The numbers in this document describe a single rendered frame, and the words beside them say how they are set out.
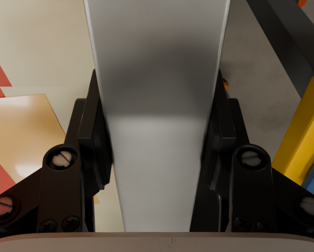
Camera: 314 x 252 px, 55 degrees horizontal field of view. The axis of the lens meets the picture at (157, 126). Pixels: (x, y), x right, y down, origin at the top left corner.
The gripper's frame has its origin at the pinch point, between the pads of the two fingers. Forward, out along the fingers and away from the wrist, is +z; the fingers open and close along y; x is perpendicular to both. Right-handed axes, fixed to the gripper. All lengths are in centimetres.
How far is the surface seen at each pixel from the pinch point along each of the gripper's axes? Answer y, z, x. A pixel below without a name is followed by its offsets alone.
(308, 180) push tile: 13.8, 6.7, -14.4
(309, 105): 12.1, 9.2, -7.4
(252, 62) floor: 43, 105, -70
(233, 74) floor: 35, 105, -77
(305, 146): 12.8, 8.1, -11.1
